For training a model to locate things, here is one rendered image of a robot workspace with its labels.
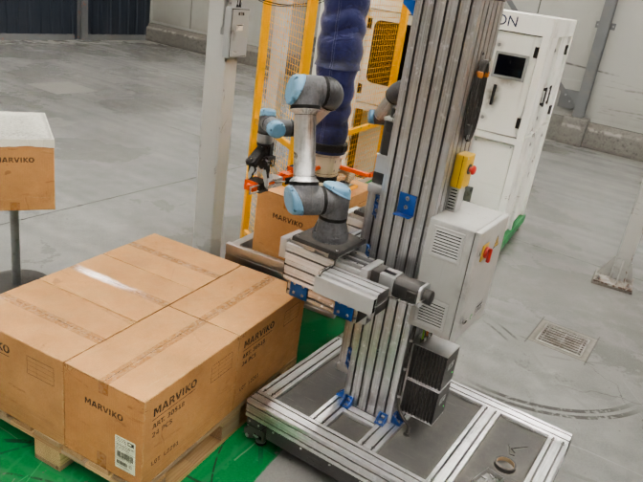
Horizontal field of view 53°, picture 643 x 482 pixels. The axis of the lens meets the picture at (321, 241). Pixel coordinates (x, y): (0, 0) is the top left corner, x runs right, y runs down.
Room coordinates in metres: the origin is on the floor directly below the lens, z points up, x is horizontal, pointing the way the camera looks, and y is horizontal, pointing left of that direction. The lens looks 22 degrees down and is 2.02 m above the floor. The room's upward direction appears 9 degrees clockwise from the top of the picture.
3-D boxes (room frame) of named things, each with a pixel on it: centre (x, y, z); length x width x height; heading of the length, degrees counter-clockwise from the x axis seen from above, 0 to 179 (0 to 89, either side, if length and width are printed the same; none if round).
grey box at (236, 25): (4.18, 0.71, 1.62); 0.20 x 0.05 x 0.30; 156
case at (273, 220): (3.42, 0.05, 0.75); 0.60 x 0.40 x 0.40; 152
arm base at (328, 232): (2.48, -0.03, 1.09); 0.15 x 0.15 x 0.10
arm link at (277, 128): (2.83, 0.26, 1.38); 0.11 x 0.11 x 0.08; 26
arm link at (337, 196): (2.48, -0.03, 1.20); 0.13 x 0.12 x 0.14; 116
